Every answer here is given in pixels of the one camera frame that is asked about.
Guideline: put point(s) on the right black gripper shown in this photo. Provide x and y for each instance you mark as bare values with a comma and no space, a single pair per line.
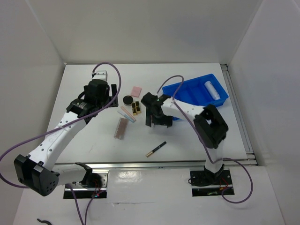
167,121

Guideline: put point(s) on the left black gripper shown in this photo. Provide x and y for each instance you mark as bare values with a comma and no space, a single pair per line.
113,89

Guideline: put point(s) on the black gold eyeliner pencil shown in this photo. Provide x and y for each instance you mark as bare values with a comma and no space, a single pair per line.
155,149

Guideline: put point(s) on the white lotion bottle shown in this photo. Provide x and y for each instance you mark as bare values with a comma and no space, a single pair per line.
212,91

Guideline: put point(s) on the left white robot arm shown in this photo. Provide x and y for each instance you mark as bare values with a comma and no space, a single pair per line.
38,170

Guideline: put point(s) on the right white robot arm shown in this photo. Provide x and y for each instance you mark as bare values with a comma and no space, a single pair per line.
206,121

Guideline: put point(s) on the pink slim makeup tube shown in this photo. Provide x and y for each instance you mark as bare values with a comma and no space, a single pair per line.
127,112

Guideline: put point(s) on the white blue makeup pen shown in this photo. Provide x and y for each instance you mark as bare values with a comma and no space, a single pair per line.
126,116

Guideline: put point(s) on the black gold lipstick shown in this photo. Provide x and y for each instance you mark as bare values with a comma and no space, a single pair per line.
134,110
137,107

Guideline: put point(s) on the black round powder jar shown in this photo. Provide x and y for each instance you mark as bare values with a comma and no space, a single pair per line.
128,100

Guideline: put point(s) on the brown eyeshadow palette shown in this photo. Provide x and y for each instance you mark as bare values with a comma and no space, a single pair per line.
121,129

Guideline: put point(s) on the blue plastic organizer bin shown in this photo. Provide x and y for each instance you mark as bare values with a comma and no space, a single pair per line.
193,91

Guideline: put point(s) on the black hook bottom left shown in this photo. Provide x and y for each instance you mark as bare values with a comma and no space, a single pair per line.
44,221

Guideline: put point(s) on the aluminium rail front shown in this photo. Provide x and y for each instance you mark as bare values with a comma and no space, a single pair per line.
134,165

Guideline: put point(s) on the aluminium rail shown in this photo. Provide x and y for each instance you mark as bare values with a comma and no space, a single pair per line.
251,158
134,165

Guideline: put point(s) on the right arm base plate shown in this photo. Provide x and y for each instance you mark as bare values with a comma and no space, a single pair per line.
201,186

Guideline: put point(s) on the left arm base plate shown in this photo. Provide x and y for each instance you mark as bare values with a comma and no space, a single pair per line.
96,188

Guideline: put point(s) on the aluminium rail right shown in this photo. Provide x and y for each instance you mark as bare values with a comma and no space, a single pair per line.
251,158

